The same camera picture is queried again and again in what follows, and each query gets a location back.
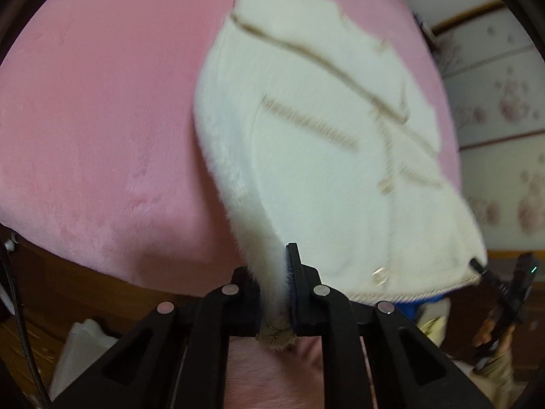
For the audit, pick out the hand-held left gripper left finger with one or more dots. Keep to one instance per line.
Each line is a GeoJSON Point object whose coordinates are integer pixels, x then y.
{"type": "Point", "coordinates": [247, 306]}

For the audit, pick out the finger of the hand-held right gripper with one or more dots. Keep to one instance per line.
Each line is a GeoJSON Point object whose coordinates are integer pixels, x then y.
{"type": "Point", "coordinates": [489, 276]}

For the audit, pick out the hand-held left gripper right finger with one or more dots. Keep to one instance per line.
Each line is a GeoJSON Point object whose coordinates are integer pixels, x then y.
{"type": "Point", "coordinates": [300, 294]}

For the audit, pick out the white fluffy cardigan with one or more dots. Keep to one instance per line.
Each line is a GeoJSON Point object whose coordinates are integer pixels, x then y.
{"type": "Point", "coordinates": [319, 170]}

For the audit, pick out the person's right forearm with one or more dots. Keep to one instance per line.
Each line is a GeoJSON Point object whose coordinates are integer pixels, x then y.
{"type": "Point", "coordinates": [498, 370]}

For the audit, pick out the person's right hand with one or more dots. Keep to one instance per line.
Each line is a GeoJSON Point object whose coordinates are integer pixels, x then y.
{"type": "Point", "coordinates": [487, 332]}

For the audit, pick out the person's pink trouser leg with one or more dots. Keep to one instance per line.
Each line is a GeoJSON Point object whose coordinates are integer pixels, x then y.
{"type": "Point", "coordinates": [272, 375]}

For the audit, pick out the floral wardrobe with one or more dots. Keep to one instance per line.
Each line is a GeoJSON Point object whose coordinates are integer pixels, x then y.
{"type": "Point", "coordinates": [502, 106]}

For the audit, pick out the pink plush blanket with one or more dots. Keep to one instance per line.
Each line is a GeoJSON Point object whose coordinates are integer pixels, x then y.
{"type": "Point", "coordinates": [106, 115]}

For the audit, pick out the wooden bed side rail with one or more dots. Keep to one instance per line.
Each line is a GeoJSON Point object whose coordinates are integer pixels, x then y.
{"type": "Point", "coordinates": [85, 281]}

